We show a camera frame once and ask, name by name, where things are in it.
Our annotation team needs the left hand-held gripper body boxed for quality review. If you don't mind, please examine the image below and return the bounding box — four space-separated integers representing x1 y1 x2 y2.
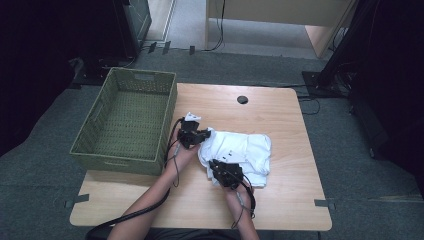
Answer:
177 111 202 149

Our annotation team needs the person's left hand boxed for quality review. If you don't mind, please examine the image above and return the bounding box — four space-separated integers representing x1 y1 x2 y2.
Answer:
168 128 201 169

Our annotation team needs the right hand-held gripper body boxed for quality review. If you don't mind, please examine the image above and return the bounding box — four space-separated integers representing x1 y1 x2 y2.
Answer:
216 149 246 189

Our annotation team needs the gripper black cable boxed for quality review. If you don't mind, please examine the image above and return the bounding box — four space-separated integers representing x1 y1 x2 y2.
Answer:
231 171 257 230
84 117 187 240

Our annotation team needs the green woven basket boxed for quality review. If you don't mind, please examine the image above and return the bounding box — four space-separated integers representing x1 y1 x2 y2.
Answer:
69 67 178 176

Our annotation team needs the person's dark clothing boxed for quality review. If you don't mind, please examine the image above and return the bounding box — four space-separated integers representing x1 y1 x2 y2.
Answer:
143 227 279 240

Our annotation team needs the black hanging cable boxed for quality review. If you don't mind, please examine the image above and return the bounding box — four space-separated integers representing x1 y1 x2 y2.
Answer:
203 0 227 53

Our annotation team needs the grey tape strip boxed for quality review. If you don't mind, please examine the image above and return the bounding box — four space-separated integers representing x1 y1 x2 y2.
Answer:
314 198 337 211
64 193 90 209

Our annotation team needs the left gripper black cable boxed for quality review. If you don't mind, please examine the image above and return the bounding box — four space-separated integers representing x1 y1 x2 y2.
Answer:
84 117 187 240

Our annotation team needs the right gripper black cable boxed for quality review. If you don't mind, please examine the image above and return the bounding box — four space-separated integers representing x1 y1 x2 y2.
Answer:
231 171 257 230

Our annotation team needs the black metal stand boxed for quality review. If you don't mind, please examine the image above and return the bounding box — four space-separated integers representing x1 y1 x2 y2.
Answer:
301 0 381 99

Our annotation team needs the beige desk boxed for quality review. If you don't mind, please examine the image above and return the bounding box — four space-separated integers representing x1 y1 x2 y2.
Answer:
204 0 359 59

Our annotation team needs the black floor cable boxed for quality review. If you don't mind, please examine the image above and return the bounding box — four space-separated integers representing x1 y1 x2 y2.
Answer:
297 95 322 116

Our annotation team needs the white t-shirt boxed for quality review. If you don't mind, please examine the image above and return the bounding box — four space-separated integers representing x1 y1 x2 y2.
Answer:
198 126 273 188

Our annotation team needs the black cabinet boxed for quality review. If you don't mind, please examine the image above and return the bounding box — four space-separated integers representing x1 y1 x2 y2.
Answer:
79 0 153 79

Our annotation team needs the person's right hand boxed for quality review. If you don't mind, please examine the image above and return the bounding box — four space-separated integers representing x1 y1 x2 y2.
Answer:
224 184 255 216

